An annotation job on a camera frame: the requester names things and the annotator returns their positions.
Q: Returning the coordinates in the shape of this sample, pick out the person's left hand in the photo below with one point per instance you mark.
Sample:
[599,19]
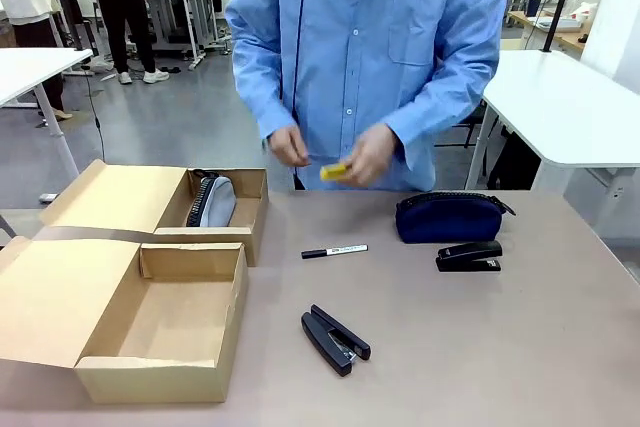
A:
[374,154]

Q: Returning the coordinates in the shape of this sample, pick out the person's right hand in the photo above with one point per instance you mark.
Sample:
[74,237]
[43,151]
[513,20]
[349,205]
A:
[287,144]

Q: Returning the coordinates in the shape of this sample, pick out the small yellow box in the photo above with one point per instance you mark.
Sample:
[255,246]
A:
[334,172]

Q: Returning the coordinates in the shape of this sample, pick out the navy blue zipper pouch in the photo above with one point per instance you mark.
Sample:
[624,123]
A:
[447,219]

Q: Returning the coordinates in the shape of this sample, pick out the white marker with black cap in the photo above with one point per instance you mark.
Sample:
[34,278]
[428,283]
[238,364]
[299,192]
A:
[340,250]

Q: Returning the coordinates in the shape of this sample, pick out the black stapler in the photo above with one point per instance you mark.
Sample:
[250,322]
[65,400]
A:
[470,253]
[325,342]

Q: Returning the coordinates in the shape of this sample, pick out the small cardboard box with lid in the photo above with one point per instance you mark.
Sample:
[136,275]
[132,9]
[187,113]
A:
[115,197]

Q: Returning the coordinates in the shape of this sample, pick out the person's right forearm blue sleeve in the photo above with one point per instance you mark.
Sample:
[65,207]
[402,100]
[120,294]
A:
[260,92]

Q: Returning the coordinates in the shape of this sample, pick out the person's left forearm blue sleeve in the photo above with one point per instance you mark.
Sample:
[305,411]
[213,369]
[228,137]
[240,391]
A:
[440,107]

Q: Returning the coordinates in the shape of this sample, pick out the large open cardboard box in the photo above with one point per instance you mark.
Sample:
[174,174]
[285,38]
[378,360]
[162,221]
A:
[165,317]

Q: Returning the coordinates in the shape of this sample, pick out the grey zipper pencil case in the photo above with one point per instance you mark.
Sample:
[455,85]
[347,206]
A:
[217,202]

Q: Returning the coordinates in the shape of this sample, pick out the black chair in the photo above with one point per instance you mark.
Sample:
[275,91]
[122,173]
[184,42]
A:
[472,122]

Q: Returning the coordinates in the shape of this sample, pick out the person in blue shirt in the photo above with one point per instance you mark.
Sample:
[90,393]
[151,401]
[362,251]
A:
[350,22]

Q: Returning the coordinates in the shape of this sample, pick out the large white rounded table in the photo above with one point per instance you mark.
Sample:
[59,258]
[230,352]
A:
[560,102]

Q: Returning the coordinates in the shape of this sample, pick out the dark blue cup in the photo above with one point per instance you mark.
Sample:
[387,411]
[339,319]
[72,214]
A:
[533,7]

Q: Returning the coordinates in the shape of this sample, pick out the person in black clothes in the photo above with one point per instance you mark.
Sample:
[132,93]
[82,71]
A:
[122,2]

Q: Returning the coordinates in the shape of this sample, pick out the wooden background table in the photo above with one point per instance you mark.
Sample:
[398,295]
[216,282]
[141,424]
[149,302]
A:
[565,37]

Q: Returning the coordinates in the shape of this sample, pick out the white tray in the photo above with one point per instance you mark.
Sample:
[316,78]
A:
[560,23]

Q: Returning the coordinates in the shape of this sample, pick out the white power strip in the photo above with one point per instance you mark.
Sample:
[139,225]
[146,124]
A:
[49,197]

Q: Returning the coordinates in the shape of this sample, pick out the white table with white legs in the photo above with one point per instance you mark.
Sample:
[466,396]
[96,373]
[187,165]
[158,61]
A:
[30,72]

